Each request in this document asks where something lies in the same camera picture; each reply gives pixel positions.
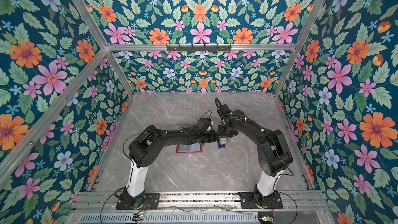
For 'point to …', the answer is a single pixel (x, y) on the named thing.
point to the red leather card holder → (193, 148)
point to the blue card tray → (219, 145)
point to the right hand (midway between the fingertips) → (224, 133)
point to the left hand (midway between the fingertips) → (221, 135)
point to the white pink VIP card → (223, 140)
